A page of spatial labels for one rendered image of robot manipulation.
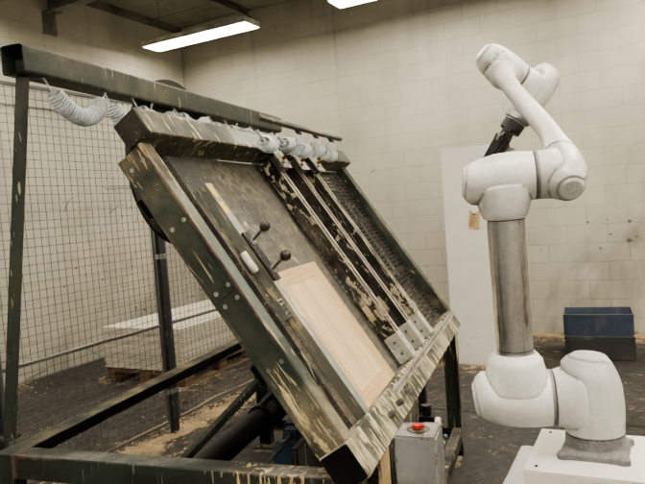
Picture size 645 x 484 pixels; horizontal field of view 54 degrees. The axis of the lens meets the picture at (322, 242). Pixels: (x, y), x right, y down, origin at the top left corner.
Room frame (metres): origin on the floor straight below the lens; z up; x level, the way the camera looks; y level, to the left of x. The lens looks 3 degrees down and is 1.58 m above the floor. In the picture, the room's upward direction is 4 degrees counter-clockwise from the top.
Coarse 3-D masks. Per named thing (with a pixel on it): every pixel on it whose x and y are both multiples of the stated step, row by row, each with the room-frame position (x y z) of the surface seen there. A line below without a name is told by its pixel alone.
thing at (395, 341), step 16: (272, 160) 2.84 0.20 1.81; (272, 176) 2.84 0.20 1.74; (288, 192) 2.82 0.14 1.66; (304, 208) 2.80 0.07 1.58; (304, 224) 2.80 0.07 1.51; (320, 224) 2.82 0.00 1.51; (320, 240) 2.78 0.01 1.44; (336, 256) 2.75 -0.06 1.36; (336, 272) 2.76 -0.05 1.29; (352, 272) 2.73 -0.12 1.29; (352, 288) 2.73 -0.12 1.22; (368, 288) 2.75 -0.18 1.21; (368, 304) 2.71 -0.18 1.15; (384, 320) 2.69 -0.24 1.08; (384, 336) 2.69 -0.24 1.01; (400, 336) 2.68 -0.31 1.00; (400, 352) 2.67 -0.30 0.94
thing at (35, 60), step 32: (32, 64) 2.14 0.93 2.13; (64, 64) 2.29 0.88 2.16; (96, 64) 2.46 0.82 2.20; (128, 96) 2.64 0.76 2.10; (160, 96) 2.86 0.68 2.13; (192, 96) 3.12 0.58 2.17; (256, 128) 3.89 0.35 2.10; (256, 384) 1.98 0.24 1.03; (224, 416) 2.02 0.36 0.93; (192, 448) 2.06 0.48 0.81
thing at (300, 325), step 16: (208, 192) 2.18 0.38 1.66; (224, 224) 2.16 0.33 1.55; (240, 240) 2.14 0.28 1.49; (256, 272) 2.12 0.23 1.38; (272, 288) 2.11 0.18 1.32; (288, 304) 2.09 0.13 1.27; (288, 320) 2.09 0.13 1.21; (304, 320) 2.10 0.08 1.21; (304, 336) 2.07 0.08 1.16; (320, 352) 2.06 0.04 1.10; (336, 368) 2.05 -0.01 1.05; (336, 384) 2.04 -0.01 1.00; (352, 384) 2.07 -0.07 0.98; (352, 400) 2.02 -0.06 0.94
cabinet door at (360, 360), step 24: (312, 264) 2.56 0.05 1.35; (288, 288) 2.22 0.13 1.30; (312, 288) 2.40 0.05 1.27; (312, 312) 2.25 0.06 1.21; (336, 312) 2.43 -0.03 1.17; (336, 336) 2.28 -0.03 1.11; (360, 336) 2.47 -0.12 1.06; (336, 360) 2.14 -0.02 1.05; (360, 360) 2.32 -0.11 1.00; (384, 360) 2.50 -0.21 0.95; (360, 384) 2.18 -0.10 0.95; (384, 384) 2.34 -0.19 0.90
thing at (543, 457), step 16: (544, 432) 1.87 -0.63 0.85; (560, 432) 1.86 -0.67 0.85; (544, 448) 1.74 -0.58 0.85; (560, 448) 1.74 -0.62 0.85; (640, 448) 1.69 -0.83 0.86; (528, 464) 1.65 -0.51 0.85; (544, 464) 1.64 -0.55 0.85; (560, 464) 1.63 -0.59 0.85; (576, 464) 1.62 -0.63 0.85; (592, 464) 1.62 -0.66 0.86; (608, 464) 1.61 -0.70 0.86; (640, 464) 1.59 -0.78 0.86; (528, 480) 1.61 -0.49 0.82; (544, 480) 1.60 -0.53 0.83; (560, 480) 1.58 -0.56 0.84; (576, 480) 1.56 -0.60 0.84; (592, 480) 1.54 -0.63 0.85; (608, 480) 1.53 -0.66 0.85; (624, 480) 1.51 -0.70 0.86; (640, 480) 1.50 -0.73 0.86
